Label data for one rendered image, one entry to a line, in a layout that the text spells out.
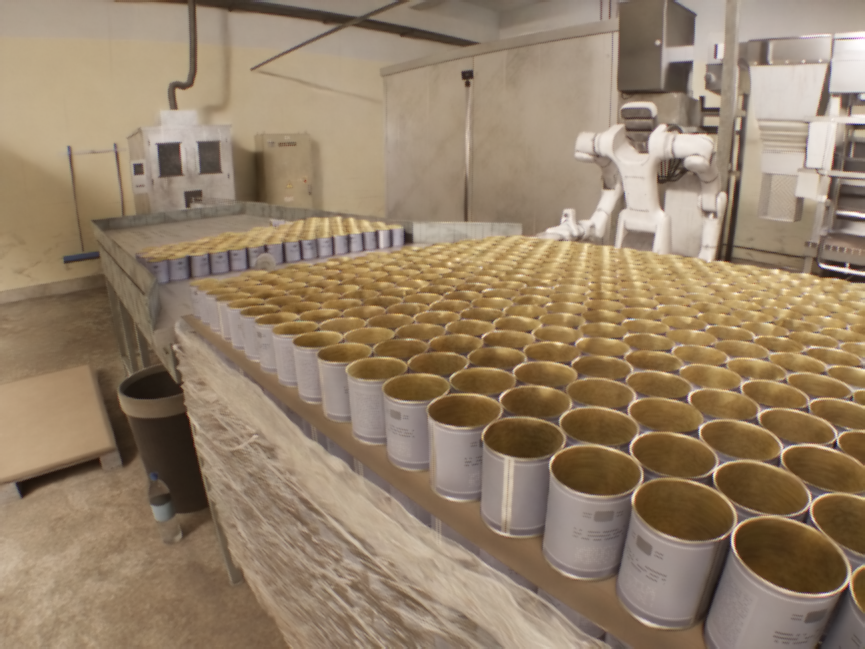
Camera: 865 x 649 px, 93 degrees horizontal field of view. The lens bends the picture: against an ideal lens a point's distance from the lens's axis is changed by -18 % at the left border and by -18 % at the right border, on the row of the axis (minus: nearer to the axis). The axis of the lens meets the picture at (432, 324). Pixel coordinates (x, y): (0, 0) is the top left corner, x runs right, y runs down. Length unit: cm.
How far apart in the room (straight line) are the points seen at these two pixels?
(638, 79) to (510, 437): 273
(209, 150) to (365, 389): 599
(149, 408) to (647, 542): 195
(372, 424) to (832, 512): 42
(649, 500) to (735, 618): 10
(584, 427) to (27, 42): 772
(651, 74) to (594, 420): 266
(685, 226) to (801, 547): 317
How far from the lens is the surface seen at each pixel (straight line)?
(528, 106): 377
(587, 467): 41
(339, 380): 58
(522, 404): 50
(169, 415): 212
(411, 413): 47
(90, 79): 778
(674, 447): 45
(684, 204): 347
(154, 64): 793
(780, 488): 43
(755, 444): 49
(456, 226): 221
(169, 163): 631
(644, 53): 305
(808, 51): 346
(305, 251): 192
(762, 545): 38
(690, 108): 320
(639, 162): 194
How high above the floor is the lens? 143
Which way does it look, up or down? 18 degrees down
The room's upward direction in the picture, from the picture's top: straight up
